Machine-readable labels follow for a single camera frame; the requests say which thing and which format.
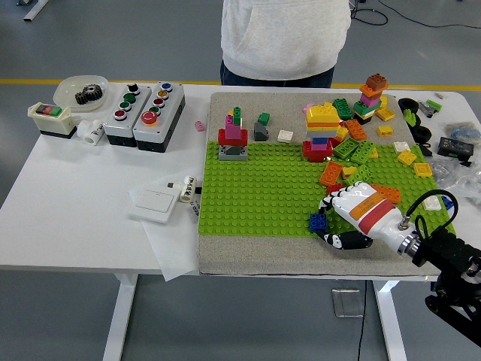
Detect dark green long brick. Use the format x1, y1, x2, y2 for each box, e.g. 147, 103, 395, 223
332, 98, 355, 121

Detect white printed label strip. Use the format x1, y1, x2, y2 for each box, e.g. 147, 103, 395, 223
186, 201, 202, 223

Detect grey four-button control box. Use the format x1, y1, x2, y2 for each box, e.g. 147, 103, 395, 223
103, 83, 153, 148

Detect lime green long brick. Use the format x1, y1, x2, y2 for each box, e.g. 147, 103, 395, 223
343, 164, 373, 188
349, 141, 379, 165

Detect brick tower with magenta middle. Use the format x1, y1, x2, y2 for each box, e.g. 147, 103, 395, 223
217, 107, 250, 162

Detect green studded baseplate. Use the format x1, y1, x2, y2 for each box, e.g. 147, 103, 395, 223
198, 141, 458, 240

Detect plastic bag with blue parts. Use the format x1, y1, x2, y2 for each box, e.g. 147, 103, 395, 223
443, 122, 481, 142

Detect white plastic bowl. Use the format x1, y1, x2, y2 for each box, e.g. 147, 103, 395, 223
53, 74, 110, 113

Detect metal floor socket plate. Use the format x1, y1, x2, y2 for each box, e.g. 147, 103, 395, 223
331, 288, 365, 319

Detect blue square brick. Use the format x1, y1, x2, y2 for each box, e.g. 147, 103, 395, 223
308, 212, 328, 231

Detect black toy tyre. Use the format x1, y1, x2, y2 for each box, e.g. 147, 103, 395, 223
397, 97, 420, 114
412, 126, 433, 144

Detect grey emergency-stop control box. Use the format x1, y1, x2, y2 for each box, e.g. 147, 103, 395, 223
133, 81, 187, 154

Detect person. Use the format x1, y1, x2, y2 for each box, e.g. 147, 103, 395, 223
219, 0, 352, 89

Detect black metal gear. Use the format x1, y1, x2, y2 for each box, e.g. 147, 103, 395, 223
74, 84, 104, 105

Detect orange long brick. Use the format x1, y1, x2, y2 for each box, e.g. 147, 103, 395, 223
370, 184, 402, 205
344, 119, 368, 142
319, 160, 343, 186

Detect small white pipe fitting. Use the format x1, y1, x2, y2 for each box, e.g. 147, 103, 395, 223
167, 174, 202, 204

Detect translucent paper sheet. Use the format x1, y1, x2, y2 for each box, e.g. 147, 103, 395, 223
127, 184, 200, 282

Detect black looped floor cable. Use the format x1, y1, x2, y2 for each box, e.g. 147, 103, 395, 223
349, 6, 389, 26

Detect white pipe tee fitting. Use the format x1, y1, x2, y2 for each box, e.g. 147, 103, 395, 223
77, 119, 106, 146

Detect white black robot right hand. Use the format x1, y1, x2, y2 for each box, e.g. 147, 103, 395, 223
314, 180, 414, 252

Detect beige red-green switch box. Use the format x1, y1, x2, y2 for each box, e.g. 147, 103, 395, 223
28, 102, 78, 140

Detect brick tower with brown top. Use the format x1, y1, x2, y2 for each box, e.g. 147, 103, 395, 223
352, 74, 390, 126

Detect thin black floor cable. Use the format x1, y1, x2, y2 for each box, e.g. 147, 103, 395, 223
356, 280, 368, 361

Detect white table leg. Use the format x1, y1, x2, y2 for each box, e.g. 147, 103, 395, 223
371, 280, 409, 361
101, 273, 139, 361

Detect white wall switch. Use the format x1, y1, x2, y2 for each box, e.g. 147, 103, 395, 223
128, 187, 181, 224

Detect grey-brown mat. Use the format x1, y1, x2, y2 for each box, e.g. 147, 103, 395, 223
198, 92, 469, 278

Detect brick tower with yellow top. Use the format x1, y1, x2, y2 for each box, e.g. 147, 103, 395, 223
302, 102, 343, 163

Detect black digital meter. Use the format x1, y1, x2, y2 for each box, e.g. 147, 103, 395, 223
436, 136, 475, 159

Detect grey metal frame foot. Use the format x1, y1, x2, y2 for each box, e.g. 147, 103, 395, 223
23, 0, 50, 22

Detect clear plastic bags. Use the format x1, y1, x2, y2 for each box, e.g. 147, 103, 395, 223
426, 150, 481, 200

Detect long black floor cable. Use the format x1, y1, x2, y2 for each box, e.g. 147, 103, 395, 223
377, 0, 481, 29

